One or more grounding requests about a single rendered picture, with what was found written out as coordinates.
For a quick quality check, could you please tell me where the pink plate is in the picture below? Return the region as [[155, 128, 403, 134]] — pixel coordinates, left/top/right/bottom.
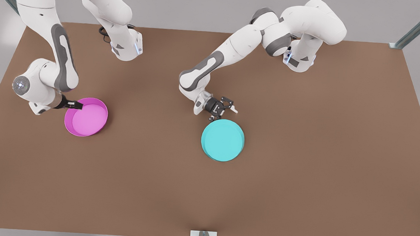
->
[[63, 96, 109, 139]]

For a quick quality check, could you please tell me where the blue plate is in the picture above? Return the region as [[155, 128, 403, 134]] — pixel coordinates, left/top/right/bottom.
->
[[200, 117, 247, 163]]

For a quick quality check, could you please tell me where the black cable loop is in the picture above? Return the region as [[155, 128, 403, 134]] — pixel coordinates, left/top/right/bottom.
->
[[98, 22, 135, 45]]

